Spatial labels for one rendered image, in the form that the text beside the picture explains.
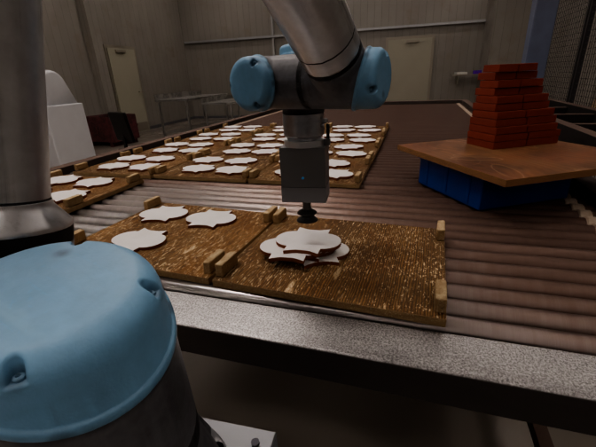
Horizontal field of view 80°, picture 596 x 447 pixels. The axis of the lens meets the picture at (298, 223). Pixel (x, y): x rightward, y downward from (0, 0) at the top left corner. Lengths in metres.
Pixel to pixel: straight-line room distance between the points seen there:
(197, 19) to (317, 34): 13.23
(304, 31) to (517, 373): 0.49
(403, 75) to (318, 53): 11.47
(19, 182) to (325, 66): 0.32
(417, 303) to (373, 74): 0.36
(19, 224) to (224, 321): 0.37
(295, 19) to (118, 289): 0.30
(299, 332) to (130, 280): 0.38
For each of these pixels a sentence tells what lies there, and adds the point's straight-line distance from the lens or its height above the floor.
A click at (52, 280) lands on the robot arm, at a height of 1.18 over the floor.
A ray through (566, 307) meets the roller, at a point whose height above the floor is 0.91.
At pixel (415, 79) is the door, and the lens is 11.91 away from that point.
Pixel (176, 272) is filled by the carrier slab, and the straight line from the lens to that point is 0.75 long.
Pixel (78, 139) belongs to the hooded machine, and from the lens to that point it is 6.84.
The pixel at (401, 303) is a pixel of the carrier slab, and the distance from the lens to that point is 0.61.
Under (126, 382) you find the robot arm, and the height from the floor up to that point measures 1.14.
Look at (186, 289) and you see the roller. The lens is 0.73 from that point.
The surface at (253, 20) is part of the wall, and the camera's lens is 12.84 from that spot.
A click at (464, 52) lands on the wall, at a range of 12.09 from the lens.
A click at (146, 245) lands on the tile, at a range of 0.88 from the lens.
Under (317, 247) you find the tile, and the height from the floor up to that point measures 0.97.
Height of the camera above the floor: 1.28
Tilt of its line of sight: 23 degrees down
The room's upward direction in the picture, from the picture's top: 3 degrees counter-clockwise
